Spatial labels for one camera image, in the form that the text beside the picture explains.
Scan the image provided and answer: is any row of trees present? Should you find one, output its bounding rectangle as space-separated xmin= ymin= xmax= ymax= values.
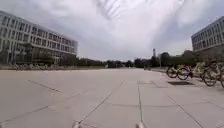
xmin=59 ymin=54 xmax=153 ymax=69

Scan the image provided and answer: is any grey paved plaza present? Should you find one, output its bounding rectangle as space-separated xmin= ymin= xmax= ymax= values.
xmin=0 ymin=68 xmax=224 ymax=128

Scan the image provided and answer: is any group of dark trees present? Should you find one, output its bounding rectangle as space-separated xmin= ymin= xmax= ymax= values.
xmin=149 ymin=49 xmax=203 ymax=68

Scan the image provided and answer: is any robot's own part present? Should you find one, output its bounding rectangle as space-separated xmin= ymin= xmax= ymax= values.
xmin=72 ymin=121 xmax=82 ymax=128
xmin=135 ymin=121 xmax=146 ymax=128

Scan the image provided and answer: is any dark drain cover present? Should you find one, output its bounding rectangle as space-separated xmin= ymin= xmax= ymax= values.
xmin=167 ymin=80 xmax=195 ymax=87

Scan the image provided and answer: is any row of parked bicycles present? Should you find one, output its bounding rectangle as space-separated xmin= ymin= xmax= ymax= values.
xmin=10 ymin=62 xmax=69 ymax=71

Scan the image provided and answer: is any large white office building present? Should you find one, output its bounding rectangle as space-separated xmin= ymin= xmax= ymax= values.
xmin=0 ymin=9 xmax=79 ymax=66

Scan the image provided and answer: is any row of yellow bicycles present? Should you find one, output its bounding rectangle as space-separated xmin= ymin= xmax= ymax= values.
xmin=165 ymin=59 xmax=224 ymax=89

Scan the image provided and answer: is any grey office building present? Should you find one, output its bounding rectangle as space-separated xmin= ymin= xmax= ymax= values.
xmin=190 ymin=15 xmax=224 ymax=63

